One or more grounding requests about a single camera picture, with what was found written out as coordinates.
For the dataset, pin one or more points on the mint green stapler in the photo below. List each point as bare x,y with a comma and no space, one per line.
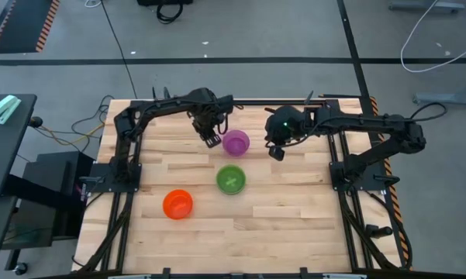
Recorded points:
4,108

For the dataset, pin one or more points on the black mat with hazard stripes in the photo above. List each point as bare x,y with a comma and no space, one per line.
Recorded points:
23,23

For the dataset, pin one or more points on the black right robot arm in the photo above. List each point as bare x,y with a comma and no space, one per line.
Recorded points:
372,122

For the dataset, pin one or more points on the black computer case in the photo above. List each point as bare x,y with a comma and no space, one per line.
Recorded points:
54,174

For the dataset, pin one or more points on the pink plastic bowl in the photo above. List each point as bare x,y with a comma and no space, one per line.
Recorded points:
236,142

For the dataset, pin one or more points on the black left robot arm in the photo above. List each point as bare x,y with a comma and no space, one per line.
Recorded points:
159,104

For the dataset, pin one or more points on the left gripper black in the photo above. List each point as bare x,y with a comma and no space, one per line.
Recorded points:
209,114

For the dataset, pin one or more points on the black box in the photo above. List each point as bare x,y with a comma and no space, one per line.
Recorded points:
164,2

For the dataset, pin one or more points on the orange black hazard strip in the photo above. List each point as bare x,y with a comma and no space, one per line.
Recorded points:
373,104

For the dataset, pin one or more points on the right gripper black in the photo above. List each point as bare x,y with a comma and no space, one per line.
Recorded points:
285,128

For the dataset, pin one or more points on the green plastic bowl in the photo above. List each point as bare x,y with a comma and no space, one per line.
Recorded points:
231,180

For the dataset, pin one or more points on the grey metal table foot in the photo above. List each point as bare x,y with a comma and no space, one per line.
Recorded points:
449,97

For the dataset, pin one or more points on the orange plastic bowl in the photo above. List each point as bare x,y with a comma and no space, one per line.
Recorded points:
177,204

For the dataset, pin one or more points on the black caster wheel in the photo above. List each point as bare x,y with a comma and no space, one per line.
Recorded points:
21,268

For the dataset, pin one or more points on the black side table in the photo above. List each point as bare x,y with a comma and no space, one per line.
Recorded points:
4,155

